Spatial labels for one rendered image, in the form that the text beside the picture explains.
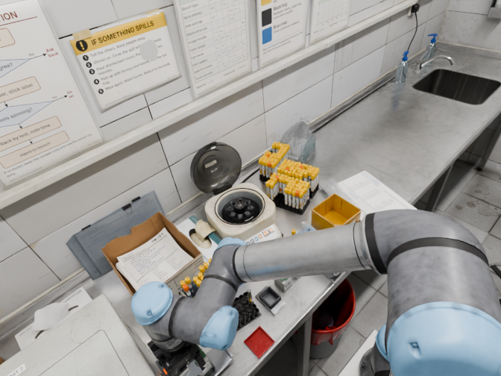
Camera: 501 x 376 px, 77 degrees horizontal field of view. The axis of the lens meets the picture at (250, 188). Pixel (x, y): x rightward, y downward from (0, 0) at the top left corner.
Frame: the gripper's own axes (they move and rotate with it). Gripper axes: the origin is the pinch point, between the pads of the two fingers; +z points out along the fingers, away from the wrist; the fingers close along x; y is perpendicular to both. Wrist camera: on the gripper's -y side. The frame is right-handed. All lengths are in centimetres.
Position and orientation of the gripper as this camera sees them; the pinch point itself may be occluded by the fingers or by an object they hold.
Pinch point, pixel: (198, 359)
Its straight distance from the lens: 94.6
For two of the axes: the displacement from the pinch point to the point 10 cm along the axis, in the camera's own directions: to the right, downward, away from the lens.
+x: 6.7, 4.5, -5.9
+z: 1.0, 7.3, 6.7
